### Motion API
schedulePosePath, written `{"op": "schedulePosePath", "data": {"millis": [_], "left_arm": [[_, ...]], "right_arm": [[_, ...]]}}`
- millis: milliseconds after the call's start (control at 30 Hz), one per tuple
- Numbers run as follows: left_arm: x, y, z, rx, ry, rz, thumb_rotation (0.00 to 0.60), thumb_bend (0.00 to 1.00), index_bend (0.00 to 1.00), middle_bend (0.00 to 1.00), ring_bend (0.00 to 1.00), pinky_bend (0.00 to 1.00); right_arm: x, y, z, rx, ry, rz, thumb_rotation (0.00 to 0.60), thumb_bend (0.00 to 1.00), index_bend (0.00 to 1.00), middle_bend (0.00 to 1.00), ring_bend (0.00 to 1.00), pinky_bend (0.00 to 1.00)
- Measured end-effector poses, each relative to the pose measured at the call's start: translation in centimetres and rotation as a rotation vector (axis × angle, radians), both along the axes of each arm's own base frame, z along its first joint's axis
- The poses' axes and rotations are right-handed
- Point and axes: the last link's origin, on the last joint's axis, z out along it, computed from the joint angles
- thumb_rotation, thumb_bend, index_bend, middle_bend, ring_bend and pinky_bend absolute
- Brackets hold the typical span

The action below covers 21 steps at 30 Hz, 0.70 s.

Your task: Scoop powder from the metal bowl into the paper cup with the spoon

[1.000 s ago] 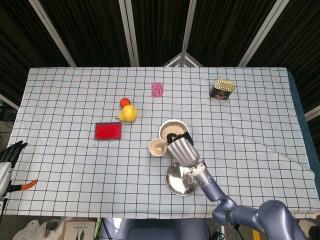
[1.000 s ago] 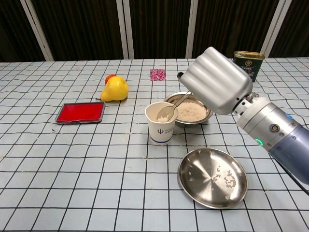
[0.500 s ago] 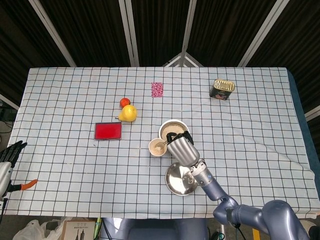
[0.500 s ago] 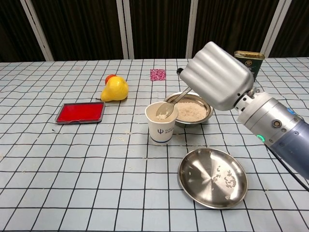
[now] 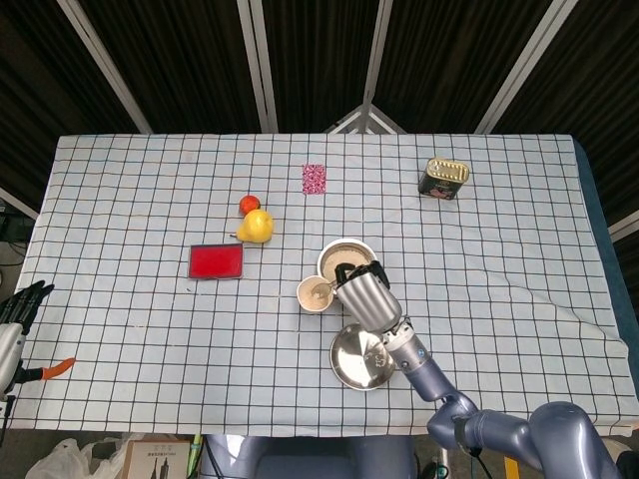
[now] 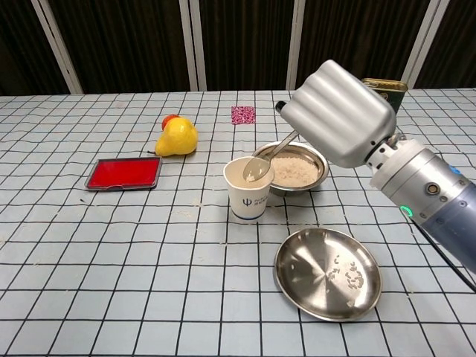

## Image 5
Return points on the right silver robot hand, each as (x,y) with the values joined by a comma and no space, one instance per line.
(369,299)

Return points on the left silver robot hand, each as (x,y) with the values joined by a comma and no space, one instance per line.
(12,344)

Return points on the metal spoon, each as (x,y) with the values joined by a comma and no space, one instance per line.
(319,288)

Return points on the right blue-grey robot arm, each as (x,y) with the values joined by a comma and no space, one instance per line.
(499,429)

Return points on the steel bowl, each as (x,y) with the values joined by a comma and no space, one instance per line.
(349,243)

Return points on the white paper cup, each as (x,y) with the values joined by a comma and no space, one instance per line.
(305,302)

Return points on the steel plate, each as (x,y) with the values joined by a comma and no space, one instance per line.
(354,359)

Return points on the white plastic bag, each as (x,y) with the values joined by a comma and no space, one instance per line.
(65,459)

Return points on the pink patterned card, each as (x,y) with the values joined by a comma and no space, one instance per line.
(313,179)

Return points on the yellow pear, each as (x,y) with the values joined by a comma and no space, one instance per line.
(255,227)

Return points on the dark luncheon meat can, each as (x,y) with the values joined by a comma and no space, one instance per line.
(442,184)

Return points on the blue checkered tablecloth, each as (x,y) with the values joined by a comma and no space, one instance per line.
(150,324)

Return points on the small orange-red tomato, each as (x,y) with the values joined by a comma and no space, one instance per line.
(248,203)

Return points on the red rectangular tray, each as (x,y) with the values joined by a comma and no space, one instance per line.
(215,261)

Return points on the blue-grey robot torso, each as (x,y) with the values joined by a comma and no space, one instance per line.
(309,459)

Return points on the brown cardboard box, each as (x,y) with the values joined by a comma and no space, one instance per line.
(160,461)

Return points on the black folding screen white frame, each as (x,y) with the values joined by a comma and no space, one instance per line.
(199,50)

